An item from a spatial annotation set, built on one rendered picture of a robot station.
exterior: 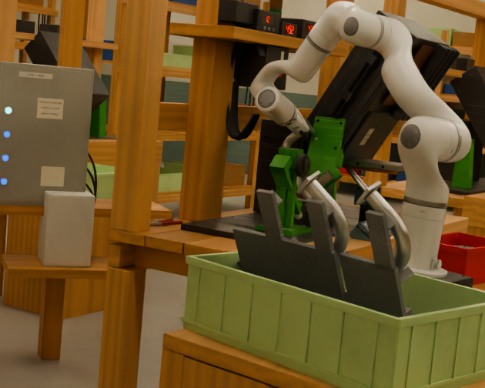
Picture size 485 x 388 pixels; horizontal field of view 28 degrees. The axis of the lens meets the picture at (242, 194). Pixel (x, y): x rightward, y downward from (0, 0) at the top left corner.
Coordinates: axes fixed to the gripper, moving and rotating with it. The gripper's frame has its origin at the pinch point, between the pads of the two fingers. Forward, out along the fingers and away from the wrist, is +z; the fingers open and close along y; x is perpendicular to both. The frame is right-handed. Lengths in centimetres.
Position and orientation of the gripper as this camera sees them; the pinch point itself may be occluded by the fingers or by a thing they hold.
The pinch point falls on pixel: (302, 128)
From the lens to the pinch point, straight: 333.0
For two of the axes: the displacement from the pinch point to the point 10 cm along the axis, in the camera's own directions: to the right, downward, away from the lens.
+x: -7.9, 5.6, 2.3
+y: -4.4, -7.9, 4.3
